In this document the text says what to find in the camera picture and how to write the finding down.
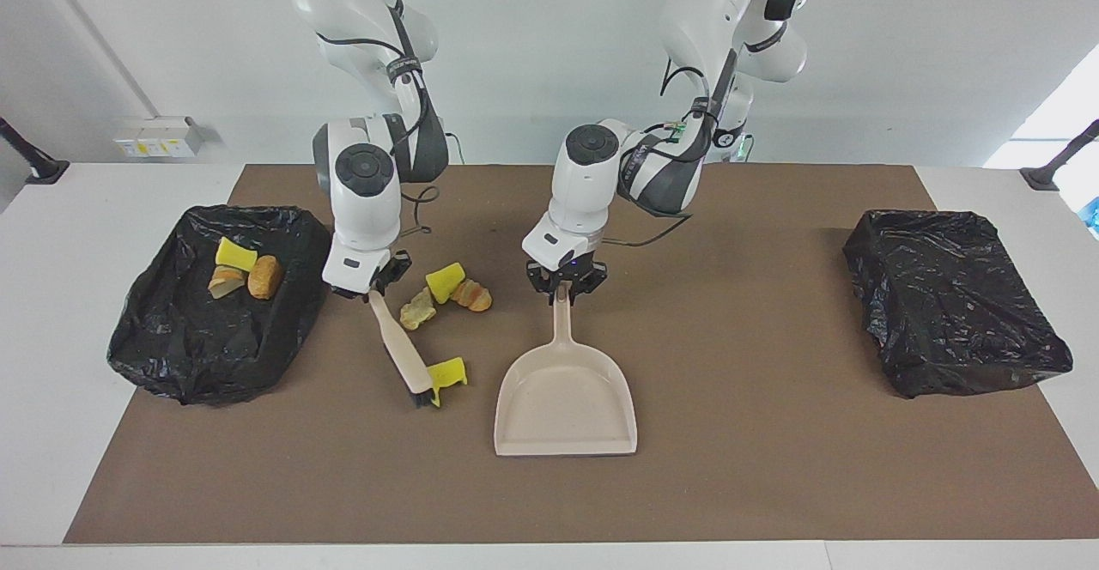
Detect white wall socket box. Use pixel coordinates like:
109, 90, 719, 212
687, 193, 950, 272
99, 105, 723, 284
113, 116, 205, 159

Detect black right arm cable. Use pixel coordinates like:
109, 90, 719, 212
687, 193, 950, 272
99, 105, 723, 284
313, 33, 440, 236

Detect pale cream foam chunk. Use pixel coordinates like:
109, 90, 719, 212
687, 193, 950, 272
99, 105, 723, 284
399, 287, 437, 331

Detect yellow sponge wedge piece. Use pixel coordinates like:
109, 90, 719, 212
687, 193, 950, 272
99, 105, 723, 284
426, 262, 467, 305

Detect black bag lined bin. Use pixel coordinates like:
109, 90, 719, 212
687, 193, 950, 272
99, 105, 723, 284
842, 209, 1074, 399
106, 203, 333, 406

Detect orange striped toy croissant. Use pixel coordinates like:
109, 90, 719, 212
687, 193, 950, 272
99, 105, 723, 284
453, 279, 494, 313
208, 266, 248, 300

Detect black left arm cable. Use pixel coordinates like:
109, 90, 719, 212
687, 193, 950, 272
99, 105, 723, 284
601, 64, 741, 249

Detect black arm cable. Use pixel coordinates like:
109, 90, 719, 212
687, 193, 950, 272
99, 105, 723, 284
313, 33, 440, 236
601, 64, 741, 249

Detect beige brush with black bristles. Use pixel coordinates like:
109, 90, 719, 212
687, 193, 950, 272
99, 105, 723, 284
367, 289, 437, 408

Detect black camera stand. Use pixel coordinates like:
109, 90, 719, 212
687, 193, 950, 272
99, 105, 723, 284
0, 115, 70, 185
1019, 119, 1099, 191

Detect green and yellow sponge piece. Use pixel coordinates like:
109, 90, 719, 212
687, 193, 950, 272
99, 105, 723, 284
215, 237, 258, 274

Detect notched yellow sponge piece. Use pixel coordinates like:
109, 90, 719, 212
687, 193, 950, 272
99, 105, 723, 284
427, 357, 470, 409

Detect brown table mat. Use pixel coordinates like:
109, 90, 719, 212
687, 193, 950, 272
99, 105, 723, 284
64, 164, 1099, 545

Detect brown toy bread roll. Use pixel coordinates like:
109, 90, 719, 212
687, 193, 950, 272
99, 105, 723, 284
247, 255, 285, 300

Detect beige plastic dustpan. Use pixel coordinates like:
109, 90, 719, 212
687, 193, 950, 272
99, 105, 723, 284
494, 282, 639, 458

